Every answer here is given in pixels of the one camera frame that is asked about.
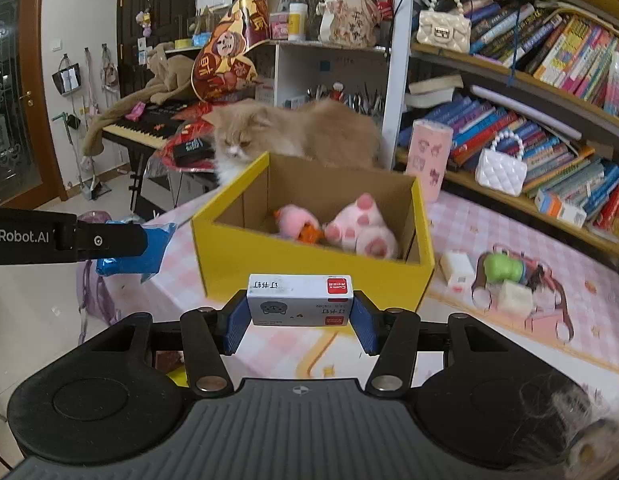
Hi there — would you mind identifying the row of blue children's books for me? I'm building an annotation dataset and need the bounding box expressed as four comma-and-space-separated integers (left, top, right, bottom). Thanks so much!
397, 92, 619, 241

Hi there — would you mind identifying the row of colourful books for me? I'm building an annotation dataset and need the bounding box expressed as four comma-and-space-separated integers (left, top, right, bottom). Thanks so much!
469, 0, 619, 121

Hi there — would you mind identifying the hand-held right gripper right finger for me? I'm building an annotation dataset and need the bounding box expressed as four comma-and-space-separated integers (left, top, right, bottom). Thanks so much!
350, 290, 513, 395

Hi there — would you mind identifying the white rolled paper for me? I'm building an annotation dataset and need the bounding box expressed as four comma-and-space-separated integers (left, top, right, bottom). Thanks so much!
469, 85, 583, 141

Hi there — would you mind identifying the white staples box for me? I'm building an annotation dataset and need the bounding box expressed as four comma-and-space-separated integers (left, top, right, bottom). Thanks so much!
247, 274, 353, 327

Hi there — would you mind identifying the orange fluffy cat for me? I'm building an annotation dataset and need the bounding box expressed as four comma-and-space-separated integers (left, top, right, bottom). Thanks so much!
202, 97, 385, 186

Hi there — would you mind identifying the cream thick book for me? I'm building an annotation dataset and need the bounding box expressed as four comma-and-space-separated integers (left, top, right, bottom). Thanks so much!
404, 74, 465, 110

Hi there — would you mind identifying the blue plastic packet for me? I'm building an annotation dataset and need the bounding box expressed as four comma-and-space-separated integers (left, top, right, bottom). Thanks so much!
96, 220, 178, 281

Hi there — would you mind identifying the black binder clip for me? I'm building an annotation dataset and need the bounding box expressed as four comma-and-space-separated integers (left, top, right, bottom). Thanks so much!
524, 262, 550, 293

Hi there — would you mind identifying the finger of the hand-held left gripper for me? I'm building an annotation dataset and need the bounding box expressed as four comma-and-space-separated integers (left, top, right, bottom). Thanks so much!
64, 220, 149, 263

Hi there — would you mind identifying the white jar with yellow label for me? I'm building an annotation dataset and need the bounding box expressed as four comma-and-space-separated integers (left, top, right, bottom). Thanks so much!
288, 2, 309, 42

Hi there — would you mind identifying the wooden glass door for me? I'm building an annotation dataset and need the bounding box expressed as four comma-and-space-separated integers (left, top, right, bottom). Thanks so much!
0, 0, 65, 211

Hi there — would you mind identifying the green plastic toy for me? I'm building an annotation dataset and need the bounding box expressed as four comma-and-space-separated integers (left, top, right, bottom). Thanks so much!
482, 252, 527, 286

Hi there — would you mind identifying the white shelf unit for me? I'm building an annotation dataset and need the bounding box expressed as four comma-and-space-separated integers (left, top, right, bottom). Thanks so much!
250, 40, 390, 111

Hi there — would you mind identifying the purple bag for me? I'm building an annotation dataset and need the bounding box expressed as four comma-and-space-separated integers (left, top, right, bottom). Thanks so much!
77, 210, 120, 326

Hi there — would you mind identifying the blue and orange small box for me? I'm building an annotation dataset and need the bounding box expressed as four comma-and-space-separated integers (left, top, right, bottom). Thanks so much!
534, 189, 587, 228

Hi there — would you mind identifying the pink cylinder container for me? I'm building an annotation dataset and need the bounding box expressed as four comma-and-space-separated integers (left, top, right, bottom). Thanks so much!
404, 119, 454, 204

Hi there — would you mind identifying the pink chick plush toy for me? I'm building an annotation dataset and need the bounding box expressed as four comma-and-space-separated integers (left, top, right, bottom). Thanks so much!
274, 204, 323, 243

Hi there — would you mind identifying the small teal plastic gadget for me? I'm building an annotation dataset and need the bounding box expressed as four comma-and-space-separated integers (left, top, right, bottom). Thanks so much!
497, 280, 535, 317

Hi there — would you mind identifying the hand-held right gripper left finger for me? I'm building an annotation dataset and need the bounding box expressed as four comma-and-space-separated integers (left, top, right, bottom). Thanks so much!
92, 289, 255, 395

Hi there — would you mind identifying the small black box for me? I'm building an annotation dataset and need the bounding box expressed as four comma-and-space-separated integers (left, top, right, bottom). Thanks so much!
172, 139, 215, 166

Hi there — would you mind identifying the white charger plug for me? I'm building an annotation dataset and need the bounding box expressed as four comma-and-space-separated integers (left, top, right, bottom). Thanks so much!
439, 250, 476, 291

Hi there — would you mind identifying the yellow cardboard box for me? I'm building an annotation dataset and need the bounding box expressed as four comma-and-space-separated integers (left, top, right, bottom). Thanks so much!
191, 151, 435, 312

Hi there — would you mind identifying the red and gold printed bag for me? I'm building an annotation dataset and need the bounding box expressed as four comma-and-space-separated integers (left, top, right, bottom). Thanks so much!
191, 0, 270, 106

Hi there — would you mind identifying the cream quilted handbag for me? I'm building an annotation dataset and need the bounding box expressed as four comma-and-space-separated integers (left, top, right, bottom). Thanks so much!
416, 0, 473, 54

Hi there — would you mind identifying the electric keyboard piano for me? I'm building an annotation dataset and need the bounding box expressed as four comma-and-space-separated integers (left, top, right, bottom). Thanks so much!
102, 100, 215, 151

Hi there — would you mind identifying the pink pig plush toy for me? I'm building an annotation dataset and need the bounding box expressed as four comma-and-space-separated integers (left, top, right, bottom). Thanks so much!
323, 194, 400, 261

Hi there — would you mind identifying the white quilted handbag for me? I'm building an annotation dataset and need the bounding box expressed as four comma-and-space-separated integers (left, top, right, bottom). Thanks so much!
475, 129, 529, 198

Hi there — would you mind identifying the floral rabbit doll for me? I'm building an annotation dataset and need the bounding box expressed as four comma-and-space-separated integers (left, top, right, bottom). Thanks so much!
319, 0, 383, 46

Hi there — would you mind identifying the brown plush animal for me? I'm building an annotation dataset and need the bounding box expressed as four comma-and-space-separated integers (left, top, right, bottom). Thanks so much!
82, 42, 195, 158

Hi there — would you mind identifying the pink printed desk mat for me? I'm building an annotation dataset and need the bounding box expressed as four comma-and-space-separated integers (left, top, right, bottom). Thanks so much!
97, 190, 619, 396

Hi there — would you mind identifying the bunch of pencils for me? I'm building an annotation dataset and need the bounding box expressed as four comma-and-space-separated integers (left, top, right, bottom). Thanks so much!
307, 85, 385, 113

